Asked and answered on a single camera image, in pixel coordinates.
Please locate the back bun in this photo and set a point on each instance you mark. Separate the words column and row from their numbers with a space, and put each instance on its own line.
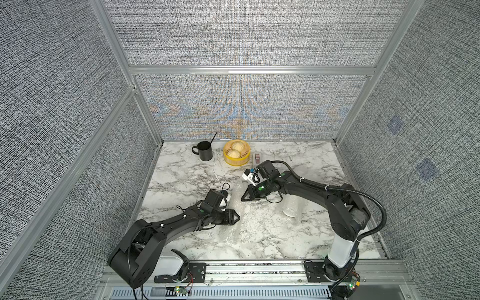
column 238, row 146

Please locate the aluminium front rail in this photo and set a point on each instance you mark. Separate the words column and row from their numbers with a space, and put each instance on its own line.
column 380, row 279

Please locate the small clear box red contents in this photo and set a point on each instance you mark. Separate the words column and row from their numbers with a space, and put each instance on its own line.
column 257, row 159

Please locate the bun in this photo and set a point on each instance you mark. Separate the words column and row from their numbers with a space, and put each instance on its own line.
column 233, row 153
column 238, row 146

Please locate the white ribbed slim vase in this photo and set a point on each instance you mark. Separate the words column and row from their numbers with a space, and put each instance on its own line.
column 236, row 235

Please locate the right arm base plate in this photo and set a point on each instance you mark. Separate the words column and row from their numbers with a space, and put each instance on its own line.
column 320, row 272

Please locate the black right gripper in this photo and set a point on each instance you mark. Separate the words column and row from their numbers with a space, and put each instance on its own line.
column 252, row 194

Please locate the yellow steamer basket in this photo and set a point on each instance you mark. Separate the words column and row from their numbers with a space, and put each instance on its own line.
column 245, row 154

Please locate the front bun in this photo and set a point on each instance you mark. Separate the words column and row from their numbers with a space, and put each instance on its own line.
column 233, row 153

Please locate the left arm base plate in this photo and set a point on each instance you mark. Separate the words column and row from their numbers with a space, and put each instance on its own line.
column 191, row 273

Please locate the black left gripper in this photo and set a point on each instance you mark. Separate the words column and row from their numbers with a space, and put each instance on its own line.
column 229, row 217

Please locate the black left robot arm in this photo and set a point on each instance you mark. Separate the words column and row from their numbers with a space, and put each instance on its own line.
column 137, row 257

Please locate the white ribbed wide vase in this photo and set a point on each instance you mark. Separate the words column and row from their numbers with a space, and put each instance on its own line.
column 293, row 206

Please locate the black cup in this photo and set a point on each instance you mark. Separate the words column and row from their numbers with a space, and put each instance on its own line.
column 204, row 150

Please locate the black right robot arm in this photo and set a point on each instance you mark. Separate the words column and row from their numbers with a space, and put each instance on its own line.
column 347, row 212

